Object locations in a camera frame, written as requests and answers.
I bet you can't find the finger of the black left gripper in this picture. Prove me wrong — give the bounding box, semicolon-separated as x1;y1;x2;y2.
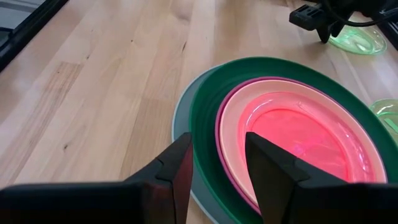
330;21;345;38
316;27;331;44

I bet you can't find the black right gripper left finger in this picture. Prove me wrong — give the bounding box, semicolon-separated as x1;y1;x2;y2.
0;132;194;224

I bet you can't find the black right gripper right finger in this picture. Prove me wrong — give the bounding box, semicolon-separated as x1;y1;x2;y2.
244;131;398;224

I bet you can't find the green transparent plastic plate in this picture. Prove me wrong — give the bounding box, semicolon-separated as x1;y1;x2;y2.
369;98;398;144
328;24;388;56

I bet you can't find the red transparent plastic plate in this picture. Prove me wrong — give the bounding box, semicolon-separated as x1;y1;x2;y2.
238;91;379;183

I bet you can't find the peach plastic plate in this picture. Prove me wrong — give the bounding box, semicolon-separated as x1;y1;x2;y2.
219;79;388;206

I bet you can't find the magenta pink plastic plate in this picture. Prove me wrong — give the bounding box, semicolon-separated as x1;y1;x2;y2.
215;76;352;215

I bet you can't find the dark green plastic plate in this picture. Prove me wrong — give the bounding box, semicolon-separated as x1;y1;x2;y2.
188;56;398;224

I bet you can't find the light grey plastic plate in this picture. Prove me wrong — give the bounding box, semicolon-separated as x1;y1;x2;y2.
171;67;237;224

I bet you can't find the black cable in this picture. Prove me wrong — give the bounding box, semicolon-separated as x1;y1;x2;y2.
321;0;398;28

